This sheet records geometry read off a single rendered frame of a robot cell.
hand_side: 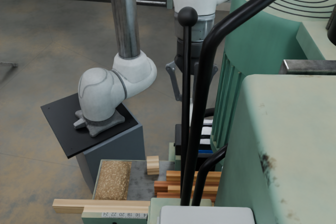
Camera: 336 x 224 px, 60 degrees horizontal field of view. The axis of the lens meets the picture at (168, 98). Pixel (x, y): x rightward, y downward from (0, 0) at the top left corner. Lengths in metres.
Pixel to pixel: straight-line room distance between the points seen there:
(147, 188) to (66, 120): 0.72
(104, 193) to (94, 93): 0.52
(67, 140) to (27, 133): 1.02
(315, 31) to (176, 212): 0.20
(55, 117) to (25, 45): 1.96
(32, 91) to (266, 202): 2.62
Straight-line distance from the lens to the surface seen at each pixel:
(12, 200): 2.09
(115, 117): 1.42
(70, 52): 3.10
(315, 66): 0.26
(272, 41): 0.36
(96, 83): 1.25
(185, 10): 0.50
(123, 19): 1.23
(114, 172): 0.87
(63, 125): 1.46
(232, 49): 0.41
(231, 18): 0.19
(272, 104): 0.21
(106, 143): 1.37
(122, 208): 0.80
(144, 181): 0.88
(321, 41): 0.29
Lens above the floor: 1.66
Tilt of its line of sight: 43 degrees down
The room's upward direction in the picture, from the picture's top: straight up
